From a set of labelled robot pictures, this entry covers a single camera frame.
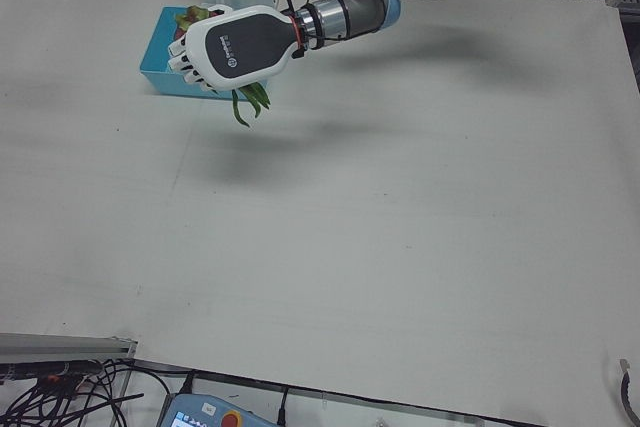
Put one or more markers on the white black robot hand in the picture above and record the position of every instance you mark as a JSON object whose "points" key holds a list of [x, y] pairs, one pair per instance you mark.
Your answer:
{"points": [[240, 47]]}

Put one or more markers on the pink dragon fruit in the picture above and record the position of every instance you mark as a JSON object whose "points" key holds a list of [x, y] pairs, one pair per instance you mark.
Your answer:
{"points": [[192, 14]]}

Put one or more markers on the light blue plastic bin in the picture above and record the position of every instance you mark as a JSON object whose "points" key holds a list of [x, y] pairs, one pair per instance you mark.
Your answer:
{"points": [[157, 54]]}

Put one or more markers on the large grey teach pendant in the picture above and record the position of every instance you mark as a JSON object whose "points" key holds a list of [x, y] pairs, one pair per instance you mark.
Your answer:
{"points": [[215, 412]]}

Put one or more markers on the aluminium frame post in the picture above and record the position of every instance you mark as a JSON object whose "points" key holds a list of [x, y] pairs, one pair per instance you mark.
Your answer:
{"points": [[60, 345]]}

